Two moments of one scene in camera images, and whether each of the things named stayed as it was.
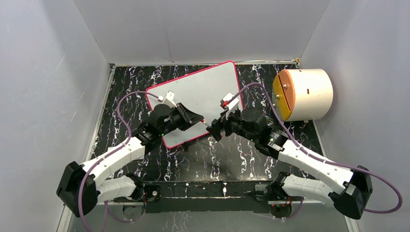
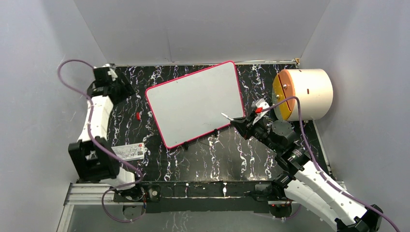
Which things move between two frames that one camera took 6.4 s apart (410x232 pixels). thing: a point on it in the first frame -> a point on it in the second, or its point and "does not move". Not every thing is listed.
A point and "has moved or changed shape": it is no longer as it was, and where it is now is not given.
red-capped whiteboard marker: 203,121 has moved or changed shape
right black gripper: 215,128 -> 242,127
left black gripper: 192,118 -> 127,91
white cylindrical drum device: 302,94 does not move
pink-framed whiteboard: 203,92 does not move
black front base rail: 164,196 does not move
